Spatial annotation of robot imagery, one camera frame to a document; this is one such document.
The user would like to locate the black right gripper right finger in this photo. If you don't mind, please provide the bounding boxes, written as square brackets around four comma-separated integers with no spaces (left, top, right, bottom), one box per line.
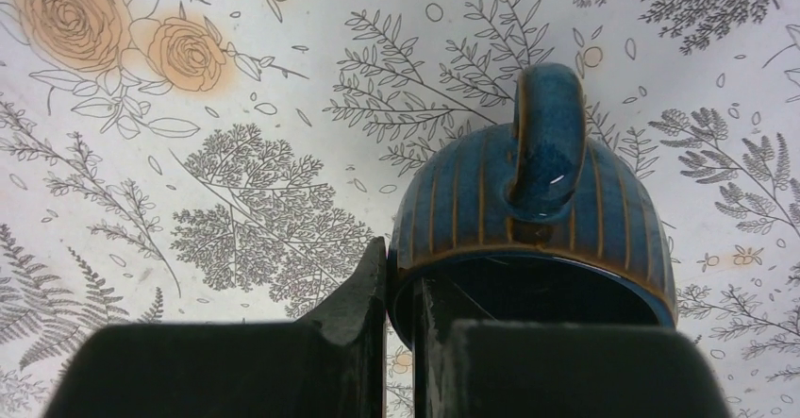
[412,277,494,417]

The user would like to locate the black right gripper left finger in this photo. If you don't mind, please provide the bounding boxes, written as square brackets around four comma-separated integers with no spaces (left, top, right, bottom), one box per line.
[299,237,388,417]

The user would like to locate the dark blue ribbed cup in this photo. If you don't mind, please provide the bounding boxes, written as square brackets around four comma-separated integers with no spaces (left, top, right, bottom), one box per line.
[389,62,678,344]

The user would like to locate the floral table mat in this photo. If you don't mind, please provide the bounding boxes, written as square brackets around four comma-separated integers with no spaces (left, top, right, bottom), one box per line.
[1,0,799,417]

